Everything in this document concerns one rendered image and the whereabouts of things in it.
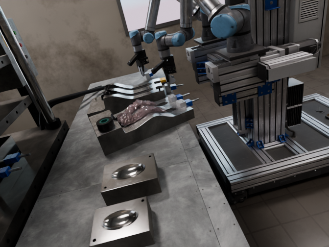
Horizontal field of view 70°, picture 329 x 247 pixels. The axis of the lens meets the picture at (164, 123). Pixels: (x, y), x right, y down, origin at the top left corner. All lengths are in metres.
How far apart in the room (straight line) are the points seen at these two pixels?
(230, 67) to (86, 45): 2.45
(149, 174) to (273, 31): 1.22
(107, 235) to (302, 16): 1.55
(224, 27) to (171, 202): 0.85
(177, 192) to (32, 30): 3.12
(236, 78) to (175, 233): 0.96
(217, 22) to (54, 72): 2.79
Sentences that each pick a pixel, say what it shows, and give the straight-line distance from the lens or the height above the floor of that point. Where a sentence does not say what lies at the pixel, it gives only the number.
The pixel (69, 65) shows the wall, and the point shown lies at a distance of 3.60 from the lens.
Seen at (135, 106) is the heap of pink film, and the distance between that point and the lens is 1.30.
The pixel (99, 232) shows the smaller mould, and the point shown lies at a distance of 0.76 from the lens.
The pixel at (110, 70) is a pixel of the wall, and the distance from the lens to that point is 3.54.
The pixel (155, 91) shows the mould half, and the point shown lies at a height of 0.89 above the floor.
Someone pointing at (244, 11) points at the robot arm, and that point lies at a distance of 1.39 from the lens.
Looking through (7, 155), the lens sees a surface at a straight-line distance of 1.33.
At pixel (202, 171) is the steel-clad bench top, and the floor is 0.80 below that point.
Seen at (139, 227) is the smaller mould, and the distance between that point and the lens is 0.72.
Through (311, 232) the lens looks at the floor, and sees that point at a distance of 1.78.
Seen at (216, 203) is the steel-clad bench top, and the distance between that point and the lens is 0.80.
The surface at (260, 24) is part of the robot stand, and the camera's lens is 1.65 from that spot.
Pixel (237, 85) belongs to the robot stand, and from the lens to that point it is 1.46.
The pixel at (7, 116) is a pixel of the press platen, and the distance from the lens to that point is 1.42.
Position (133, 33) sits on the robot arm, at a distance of 1.94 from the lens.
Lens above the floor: 1.40
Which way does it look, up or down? 28 degrees down
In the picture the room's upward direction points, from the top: 14 degrees counter-clockwise
